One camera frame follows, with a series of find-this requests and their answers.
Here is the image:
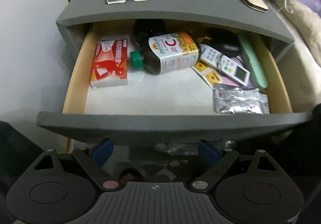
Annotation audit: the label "white remote control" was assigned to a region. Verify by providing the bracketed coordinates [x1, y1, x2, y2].
[200, 44, 250, 87]

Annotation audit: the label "red orange medicine box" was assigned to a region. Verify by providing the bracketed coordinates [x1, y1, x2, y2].
[90, 39, 128, 89]

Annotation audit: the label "cream fluffy blanket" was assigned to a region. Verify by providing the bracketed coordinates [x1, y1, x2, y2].
[272, 0, 320, 66]

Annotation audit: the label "mint green case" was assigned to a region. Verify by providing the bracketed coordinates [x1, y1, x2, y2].
[238, 34, 268, 92]

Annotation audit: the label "dark vitamin bottle green cap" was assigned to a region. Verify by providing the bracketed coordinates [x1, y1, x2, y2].
[130, 32, 201, 74]

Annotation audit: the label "silver foil blister pack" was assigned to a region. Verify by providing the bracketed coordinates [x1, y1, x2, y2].
[213, 84, 270, 115]

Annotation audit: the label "yellow sachet packets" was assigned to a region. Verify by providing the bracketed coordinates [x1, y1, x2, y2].
[192, 61, 223, 89]

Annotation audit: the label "pink paper packet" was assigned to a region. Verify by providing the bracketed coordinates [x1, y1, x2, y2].
[219, 55, 250, 87]

